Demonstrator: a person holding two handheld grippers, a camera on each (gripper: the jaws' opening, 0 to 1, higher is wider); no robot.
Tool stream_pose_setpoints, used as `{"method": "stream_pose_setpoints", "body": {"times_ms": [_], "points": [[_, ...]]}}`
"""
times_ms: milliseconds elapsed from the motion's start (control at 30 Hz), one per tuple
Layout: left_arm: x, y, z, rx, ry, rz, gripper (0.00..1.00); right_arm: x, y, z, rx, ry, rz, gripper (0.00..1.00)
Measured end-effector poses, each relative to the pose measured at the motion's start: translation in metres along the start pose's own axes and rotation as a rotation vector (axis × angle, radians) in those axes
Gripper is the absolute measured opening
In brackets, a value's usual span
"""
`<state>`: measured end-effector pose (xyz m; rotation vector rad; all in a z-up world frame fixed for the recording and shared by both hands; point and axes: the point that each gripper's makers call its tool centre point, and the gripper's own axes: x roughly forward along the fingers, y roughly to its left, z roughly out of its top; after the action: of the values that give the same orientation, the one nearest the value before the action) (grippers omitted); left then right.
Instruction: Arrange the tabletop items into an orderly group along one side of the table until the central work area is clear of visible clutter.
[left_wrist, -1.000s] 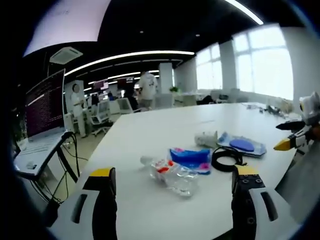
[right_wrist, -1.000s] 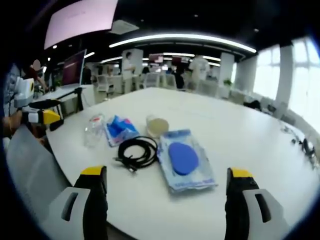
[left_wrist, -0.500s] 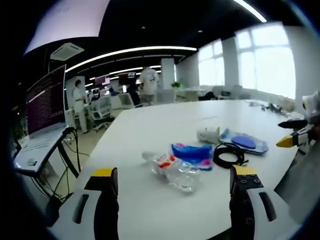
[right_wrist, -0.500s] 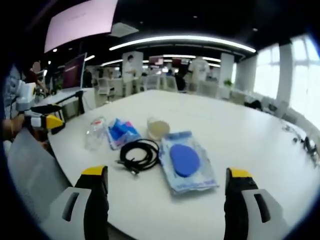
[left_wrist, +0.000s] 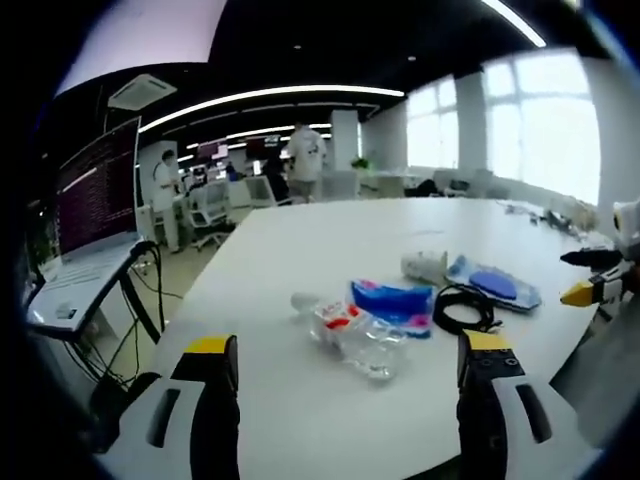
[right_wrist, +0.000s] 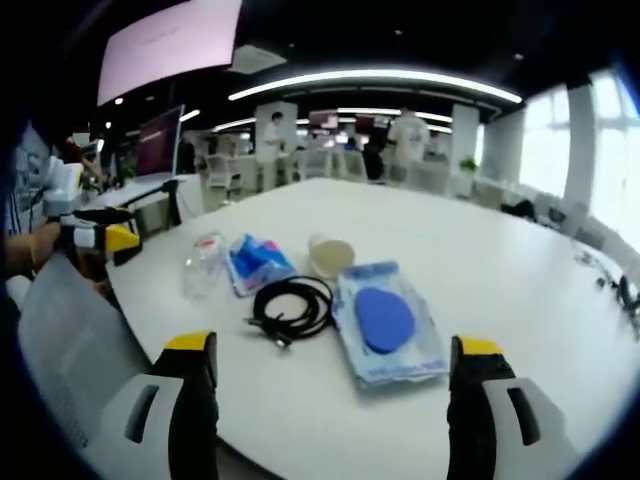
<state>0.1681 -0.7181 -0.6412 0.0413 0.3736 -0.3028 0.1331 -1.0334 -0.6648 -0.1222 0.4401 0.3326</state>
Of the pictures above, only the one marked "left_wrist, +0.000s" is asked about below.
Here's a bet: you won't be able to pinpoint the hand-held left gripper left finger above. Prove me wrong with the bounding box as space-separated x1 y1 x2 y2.
102 333 242 480

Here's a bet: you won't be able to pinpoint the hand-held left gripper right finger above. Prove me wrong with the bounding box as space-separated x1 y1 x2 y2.
455 328 604 480

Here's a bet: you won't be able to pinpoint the blue blister pack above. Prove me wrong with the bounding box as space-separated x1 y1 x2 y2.
444 254 543 314

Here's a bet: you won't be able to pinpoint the black cable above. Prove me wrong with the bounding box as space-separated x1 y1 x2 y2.
431 282 504 335

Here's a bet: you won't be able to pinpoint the blue tissue packet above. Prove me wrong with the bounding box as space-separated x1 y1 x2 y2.
347 278 439 340

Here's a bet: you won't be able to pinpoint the white packet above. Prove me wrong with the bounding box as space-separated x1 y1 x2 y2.
400 249 450 282

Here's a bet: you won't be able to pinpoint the clear plastic bottle red label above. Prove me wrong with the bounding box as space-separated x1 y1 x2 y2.
290 291 410 387

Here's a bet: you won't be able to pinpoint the clutter on table edge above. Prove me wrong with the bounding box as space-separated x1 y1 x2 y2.
502 198 601 234

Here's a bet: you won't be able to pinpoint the white office chair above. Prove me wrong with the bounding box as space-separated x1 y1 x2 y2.
187 178 236 252
244 175 294 208

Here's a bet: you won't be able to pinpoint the open laptop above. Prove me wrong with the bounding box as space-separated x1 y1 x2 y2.
38 115 143 301

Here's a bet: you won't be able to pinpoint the white table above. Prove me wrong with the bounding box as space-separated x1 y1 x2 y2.
130 196 617 480

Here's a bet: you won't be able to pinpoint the ceiling air conditioner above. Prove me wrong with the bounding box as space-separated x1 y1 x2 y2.
107 73 179 111

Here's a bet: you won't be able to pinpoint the black cables under stand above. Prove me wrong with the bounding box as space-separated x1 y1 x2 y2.
64 241 166 396

